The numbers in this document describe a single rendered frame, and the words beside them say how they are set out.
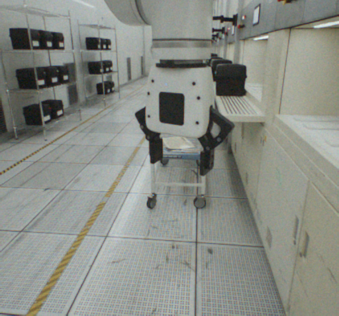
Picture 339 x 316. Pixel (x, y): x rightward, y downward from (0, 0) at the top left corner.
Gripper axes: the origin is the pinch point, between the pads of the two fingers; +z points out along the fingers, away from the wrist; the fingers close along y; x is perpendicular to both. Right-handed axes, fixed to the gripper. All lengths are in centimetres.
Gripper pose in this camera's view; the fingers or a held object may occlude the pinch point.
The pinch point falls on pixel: (179, 161)
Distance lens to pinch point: 45.3
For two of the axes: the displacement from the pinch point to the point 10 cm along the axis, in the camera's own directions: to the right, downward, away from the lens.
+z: 0.0, 9.5, 3.2
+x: 5.1, -2.7, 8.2
